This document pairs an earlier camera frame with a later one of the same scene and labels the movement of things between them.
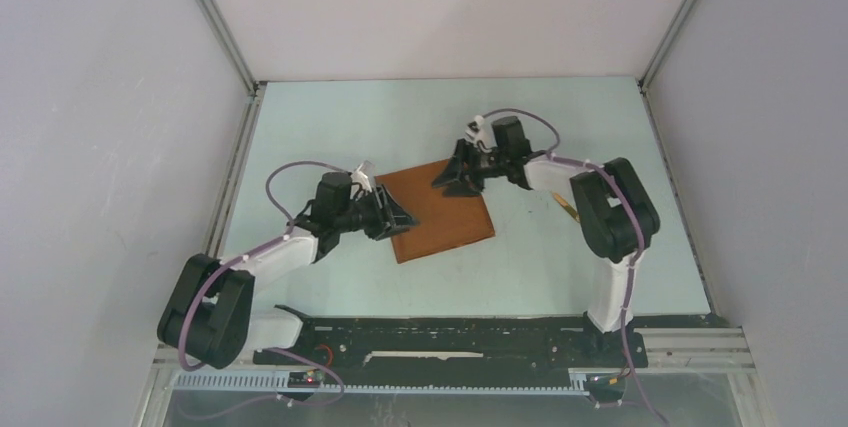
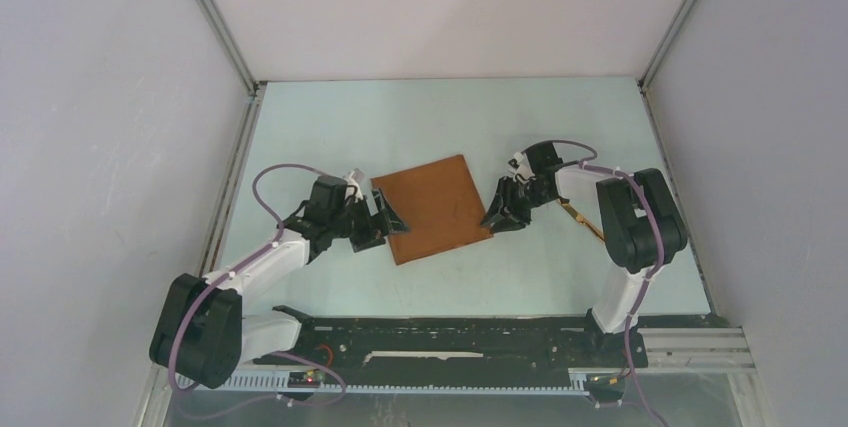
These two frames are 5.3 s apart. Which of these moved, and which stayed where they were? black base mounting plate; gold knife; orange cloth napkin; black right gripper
Moved: black right gripper
Stayed: gold knife; black base mounting plate; orange cloth napkin
